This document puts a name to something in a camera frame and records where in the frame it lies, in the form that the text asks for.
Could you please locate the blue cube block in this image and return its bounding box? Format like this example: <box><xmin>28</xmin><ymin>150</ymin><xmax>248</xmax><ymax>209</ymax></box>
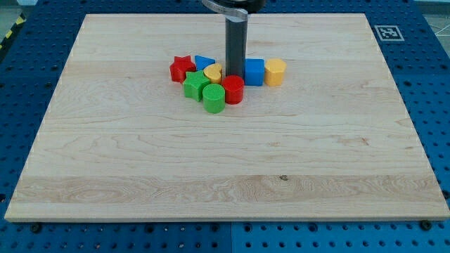
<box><xmin>244</xmin><ymin>58</ymin><xmax>264</xmax><ymax>86</ymax></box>

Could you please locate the blue triangle block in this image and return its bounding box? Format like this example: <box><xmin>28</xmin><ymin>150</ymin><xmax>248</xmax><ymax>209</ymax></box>
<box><xmin>194</xmin><ymin>55</ymin><xmax>216</xmax><ymax>71</ymax></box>

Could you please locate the red star block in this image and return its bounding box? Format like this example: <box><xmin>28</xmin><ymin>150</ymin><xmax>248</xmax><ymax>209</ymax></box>
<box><xmin>169</xmin><ymin>56</ymin><xmax>196</xmax><ymax>83</ymax></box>

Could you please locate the wooden board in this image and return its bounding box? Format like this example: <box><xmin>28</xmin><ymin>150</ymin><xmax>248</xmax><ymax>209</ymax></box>
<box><xmin>5</xmin><ymin>13</ymin><xmax>449</xmax><ymax>222</ymax></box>

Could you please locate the yellow hexagon block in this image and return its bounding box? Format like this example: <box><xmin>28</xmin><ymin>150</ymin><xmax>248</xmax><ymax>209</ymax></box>
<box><xmin>264</xmin><ymin>58</ymin><xmax>287</xmax><ymax>86</ymax></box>

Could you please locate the red cylinder block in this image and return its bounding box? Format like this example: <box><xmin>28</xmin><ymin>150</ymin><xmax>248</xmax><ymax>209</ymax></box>
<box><xmin>221</xmin><ymin>75</ymin><xmax>245</xmax><ymax>105</ymax></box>

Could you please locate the black board stop bolt left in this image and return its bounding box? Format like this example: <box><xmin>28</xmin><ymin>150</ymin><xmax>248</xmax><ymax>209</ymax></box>
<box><xmin>30</xmin><ymin>223</ymin><xmax>42</xmax><ymax>234</ymax></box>

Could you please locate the green star block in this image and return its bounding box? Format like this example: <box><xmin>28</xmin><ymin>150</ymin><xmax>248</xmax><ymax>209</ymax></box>
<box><xmin>183</xmin><ymin>70</ymin><xmax>210</xmax><ymax>102</ymax></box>

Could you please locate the green cylinder block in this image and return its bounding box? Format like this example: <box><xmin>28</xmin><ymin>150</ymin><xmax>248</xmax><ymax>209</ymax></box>
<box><xmin>202</xmin><ymin>84</ymin><xmax>225</xmax><ymax>114</ymax></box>

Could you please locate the white fiducial marker tag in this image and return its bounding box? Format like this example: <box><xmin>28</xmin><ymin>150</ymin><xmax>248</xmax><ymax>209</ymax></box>
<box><xmin>375</xmin><ymin>25</ymin><xmax>404</xmax><ymax>41</ymax></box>

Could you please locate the black board stop bolt right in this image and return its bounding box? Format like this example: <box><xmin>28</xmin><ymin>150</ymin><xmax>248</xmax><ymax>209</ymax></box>
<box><xmin>419</xmin><ymin>220</ymin><xmax>432</xmax><ymax>231</ymax></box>

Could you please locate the yellow heart block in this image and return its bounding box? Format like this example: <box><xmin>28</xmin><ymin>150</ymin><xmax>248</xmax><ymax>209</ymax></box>
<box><xmin>203</xmin><ymin>63</ymin><xmax>222</xmax><ymax>84</ymax></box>

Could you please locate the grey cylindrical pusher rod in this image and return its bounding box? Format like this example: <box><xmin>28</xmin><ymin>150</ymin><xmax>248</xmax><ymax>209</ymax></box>
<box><xmin>225</xmin><ymin>16</ymin><xmax>248</xmax><ymax>78</ymax></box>

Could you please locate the black board stop bolt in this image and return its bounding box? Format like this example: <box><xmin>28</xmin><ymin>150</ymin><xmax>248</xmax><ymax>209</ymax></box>
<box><xmin>419</xmin><ymin>220</ymin><xmax>432</xmax><ymax>231</ymax></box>
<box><xmin>30</xmin><ymin>223</ymin><xmax>42</xmax><ymax>234</ymax></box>

